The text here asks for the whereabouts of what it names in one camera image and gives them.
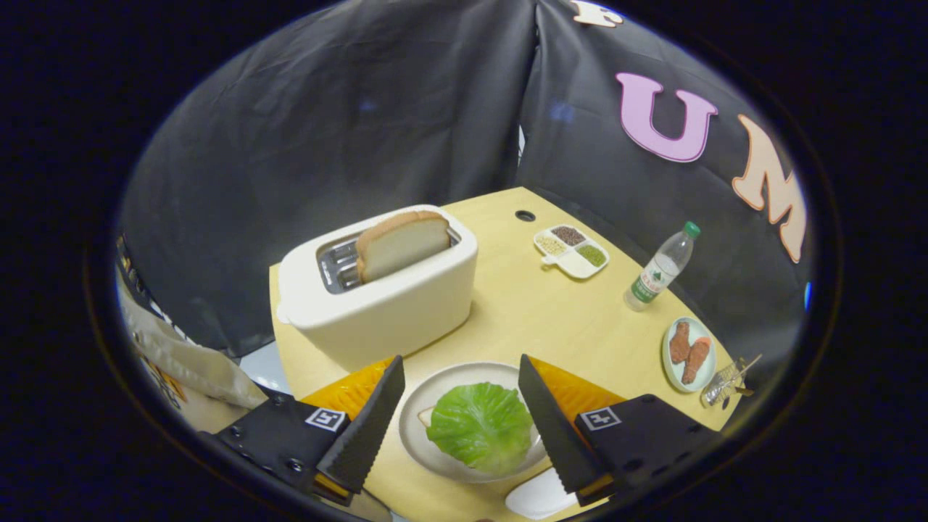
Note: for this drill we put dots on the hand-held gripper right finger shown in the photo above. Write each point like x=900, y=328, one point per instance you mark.
x=554, y=435

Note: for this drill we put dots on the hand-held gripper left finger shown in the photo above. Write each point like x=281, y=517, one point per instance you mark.
x=366, y=435

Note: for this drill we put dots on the green lettuce leaf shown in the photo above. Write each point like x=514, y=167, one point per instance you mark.
x=482, y=428

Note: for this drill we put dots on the plain toast bread slice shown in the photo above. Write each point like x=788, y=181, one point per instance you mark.
x=402, y=246

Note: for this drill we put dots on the bread slice under ham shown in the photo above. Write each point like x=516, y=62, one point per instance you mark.
x=425, y=417

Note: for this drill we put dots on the white square plate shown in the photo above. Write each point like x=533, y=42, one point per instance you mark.
x=540, y=500

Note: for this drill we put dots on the round beige plate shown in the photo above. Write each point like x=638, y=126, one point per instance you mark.
x=449, y=377

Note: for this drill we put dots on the white toaster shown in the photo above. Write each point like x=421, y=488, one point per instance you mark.
x=391, y=312

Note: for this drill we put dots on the brown fried meat piece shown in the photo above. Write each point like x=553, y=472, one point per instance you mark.
x=679, y=342
x=696, y=360

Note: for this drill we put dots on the pale green oval plate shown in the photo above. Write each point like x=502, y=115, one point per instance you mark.
x=705, y=370

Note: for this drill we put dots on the white divided condiment dish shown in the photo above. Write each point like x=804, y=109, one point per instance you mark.
x=576, y=264

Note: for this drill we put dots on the clear plastic water bottle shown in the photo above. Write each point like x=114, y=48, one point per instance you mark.
x=656, y=275

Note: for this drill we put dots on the cream printed bag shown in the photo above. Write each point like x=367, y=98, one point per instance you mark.
x=188, y=370

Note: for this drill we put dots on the wooden utensil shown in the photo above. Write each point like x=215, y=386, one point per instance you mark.
x=744, y=391
x=750, y=365

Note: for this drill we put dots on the black backdrop cloth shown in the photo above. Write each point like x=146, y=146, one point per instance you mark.
x=326, y=130

